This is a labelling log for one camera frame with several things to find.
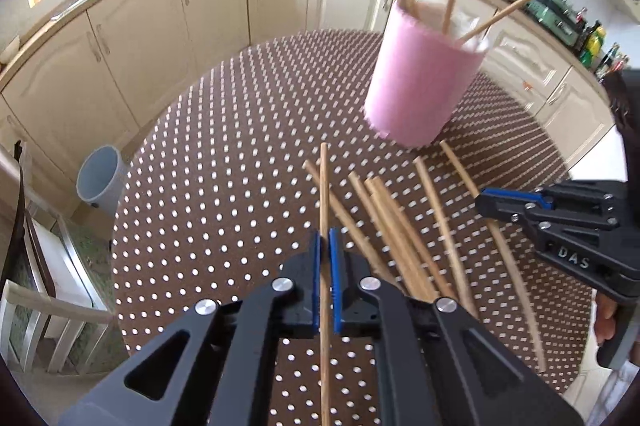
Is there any person's right hand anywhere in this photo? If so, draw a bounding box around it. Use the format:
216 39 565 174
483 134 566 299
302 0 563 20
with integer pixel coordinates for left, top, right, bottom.
594 293 621 347

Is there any pink cup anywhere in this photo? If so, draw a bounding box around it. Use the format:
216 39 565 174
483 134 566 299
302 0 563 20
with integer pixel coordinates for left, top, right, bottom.
363 0 493 150

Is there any round polka-dot table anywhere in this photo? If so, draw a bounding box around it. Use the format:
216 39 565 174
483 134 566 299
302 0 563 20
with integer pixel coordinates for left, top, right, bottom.
112 28 598 426

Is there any orange oil bottle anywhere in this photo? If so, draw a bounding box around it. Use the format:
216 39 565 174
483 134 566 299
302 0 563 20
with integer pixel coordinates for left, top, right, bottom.
600 43 631 79

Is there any green bottle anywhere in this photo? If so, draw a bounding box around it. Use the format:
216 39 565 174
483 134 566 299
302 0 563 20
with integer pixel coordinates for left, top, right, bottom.
580 26 607 66

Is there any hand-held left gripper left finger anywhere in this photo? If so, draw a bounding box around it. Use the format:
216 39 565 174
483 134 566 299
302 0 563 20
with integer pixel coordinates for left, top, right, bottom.
59 230 322 426

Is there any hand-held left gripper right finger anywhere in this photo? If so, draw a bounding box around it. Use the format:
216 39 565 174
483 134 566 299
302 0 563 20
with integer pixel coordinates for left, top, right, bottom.
327 228 586 426

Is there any green electric cooker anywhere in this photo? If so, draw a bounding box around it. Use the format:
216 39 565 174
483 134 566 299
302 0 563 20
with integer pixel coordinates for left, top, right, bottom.
525 0 576 36

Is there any white chair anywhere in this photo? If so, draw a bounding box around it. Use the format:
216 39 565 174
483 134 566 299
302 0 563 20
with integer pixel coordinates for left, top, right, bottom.
0 206 116 372

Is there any bunch of wooden chopsticks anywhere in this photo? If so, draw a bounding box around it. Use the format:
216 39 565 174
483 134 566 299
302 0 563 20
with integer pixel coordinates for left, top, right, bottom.
302 140 548 374

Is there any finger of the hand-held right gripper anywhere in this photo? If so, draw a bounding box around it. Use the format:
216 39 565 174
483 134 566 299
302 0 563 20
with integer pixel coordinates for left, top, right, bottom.
480 187 556 209
474 196 546 237

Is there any grey trash bin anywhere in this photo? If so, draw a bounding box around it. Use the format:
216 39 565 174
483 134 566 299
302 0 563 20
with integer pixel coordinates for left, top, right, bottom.
76 146 128 211

